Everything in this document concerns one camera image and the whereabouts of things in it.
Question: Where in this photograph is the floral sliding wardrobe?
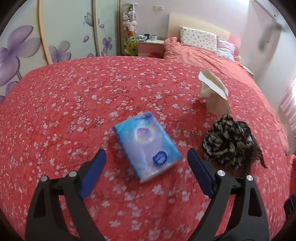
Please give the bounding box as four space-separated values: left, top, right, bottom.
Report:
1 1 120 100

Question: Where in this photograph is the coral pink duvet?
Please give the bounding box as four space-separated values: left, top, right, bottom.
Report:
164 37 253 79

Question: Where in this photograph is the white floral pillow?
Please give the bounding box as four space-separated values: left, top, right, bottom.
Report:
180 27 217 53

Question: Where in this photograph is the striped pink pillow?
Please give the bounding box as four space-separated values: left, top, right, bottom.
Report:
216 37 236 62

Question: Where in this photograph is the beige pink headboard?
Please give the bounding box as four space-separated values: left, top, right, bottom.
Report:
166 13 241 49

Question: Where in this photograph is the pink window curtain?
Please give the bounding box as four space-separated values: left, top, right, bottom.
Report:
280 77 295 129

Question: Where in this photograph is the black floral cloth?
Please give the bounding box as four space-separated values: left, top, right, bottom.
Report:
202 114 268 176

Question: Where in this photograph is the blue tissue pack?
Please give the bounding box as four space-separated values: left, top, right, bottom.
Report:
113 112 182 183

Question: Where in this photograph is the hanging plush toy column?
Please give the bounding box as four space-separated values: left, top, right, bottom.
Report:
122 3 137 56

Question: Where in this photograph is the pink white nightstand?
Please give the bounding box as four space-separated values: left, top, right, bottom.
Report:
137 40 165 59

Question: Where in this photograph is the red floral blanket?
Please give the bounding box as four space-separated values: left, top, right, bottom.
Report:
0 55 291 241

